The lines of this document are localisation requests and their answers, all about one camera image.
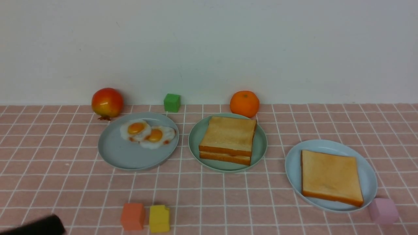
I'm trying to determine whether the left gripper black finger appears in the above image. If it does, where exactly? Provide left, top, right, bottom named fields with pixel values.
left=0, top=214, right=67, bottom=235

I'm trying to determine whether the toast slice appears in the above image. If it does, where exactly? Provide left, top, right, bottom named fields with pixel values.
left=200, top=151, right=251, bottom=166
left=300, top=149, right=364, bottom=207
left=199, top=116, right=257, bottom=160

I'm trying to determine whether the orange cube block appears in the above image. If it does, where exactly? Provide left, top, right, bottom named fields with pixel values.
left=120, top=203, right=145, bottom=231

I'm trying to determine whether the grey-blue egg plate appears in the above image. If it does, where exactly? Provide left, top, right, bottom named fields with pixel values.
left=98, top=112, right=179, bottom=170

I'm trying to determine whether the yellow block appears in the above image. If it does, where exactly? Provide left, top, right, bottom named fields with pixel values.
left=149, top=205, right=170, bottom=233

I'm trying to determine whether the back left fried egg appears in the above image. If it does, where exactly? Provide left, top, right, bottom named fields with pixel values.
left=120, top=119, right=152, bottom=142

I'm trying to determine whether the fried egg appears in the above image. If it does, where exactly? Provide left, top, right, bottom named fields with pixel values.
left=139, top=126, right=177, bottom=150
left=120, top=119, right=152, bottom=142

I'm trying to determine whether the red pomegranate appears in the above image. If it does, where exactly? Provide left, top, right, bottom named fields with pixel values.
left=91, top=87, right=124, bottom=121

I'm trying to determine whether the back right fried egg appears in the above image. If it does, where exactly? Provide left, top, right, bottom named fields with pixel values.
left=139, top=126, right=177, bottom=150

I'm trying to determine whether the green cube block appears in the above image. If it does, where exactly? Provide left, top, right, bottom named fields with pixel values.
left=163, top=93, right=181, bottom=113

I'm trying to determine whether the orange tangerine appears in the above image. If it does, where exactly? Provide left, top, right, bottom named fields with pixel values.
left=229, top=91, right=260, bottom=118

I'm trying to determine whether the light blue bread plate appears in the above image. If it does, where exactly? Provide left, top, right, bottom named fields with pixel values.
left=285, top=139, right=378, bottom=213

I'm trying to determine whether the pink block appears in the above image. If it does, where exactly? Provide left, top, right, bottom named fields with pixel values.
left=368, top=198, right=399, bottom=225

